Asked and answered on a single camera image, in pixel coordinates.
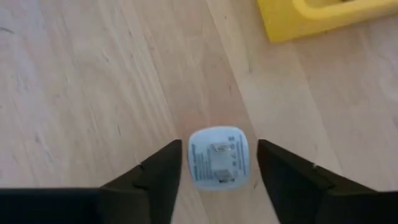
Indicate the yellow plastic basket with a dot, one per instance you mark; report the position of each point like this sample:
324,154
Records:
286,21

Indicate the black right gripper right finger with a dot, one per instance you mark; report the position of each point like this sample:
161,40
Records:
295,193

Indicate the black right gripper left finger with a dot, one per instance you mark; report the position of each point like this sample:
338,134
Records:
146,193

